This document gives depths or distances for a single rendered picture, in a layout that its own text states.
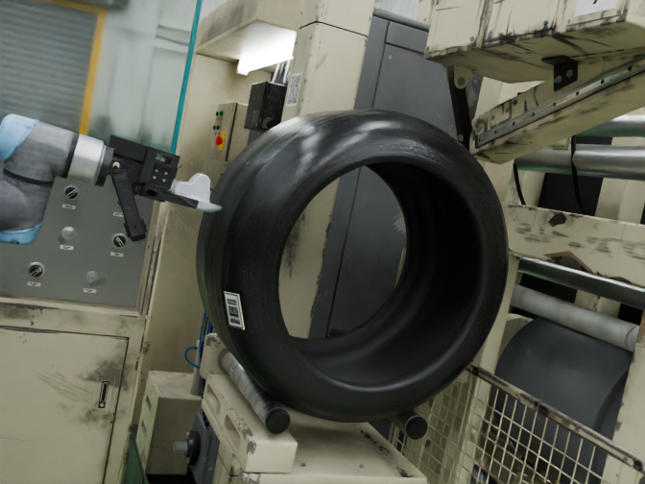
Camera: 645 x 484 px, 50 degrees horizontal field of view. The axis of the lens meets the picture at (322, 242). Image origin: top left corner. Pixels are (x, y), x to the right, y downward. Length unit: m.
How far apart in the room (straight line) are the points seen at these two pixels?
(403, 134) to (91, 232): 0.90
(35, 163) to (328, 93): 0.68
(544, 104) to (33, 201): 0.95
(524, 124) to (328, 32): 0.46
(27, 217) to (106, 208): 0.64
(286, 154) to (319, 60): 0.45
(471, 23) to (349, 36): 0.27
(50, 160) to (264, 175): 0.33
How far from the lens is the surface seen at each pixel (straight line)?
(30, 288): 1.81
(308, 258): 1.56
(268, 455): 1.24
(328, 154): 1.13
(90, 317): 1.78
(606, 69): 1.36
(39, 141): 1.13
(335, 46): 1.56
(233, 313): 1.14
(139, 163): 1.17
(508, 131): 1.52
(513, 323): 2.12
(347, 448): 1.44
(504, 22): 1.40
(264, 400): 1.26
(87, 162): 1.14
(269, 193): 1.11
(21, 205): 1.14
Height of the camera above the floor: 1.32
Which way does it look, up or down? 5 degrees down
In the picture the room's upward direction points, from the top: 11 degrees clockwise
